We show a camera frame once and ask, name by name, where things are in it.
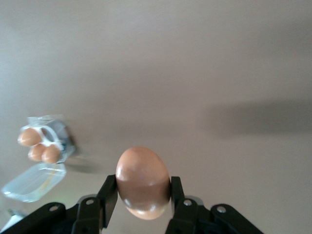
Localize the brown egg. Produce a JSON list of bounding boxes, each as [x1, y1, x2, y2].
[[41, 145, 60, 164], [115, 146, 171, 221], [28, 143, 46, 161], [17, 128, 42, 147]]

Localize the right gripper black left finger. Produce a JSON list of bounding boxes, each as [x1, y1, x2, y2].
[[0, 174, 119, 234]]

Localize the clear plastic egg box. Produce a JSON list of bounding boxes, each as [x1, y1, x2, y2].
[[1, 114, 77, 203]]

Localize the yellow string loop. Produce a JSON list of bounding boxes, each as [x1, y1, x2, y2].
[[40, 164, 59, 192]]

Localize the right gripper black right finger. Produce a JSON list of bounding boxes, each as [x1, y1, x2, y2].
[[165, 175, 265, 234]]

